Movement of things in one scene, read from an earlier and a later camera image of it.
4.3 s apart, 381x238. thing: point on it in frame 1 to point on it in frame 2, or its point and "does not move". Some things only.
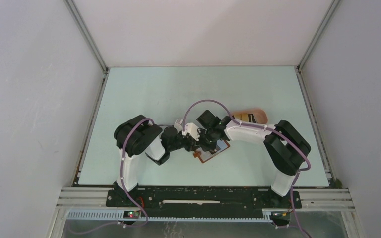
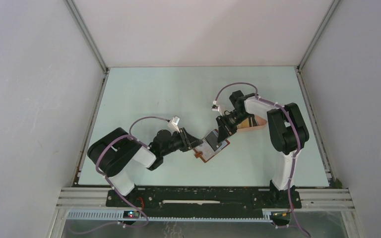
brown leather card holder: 222,145 does not move
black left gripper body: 186,142 does not move
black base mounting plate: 145,199 does not move
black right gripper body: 207,139 to 229,122
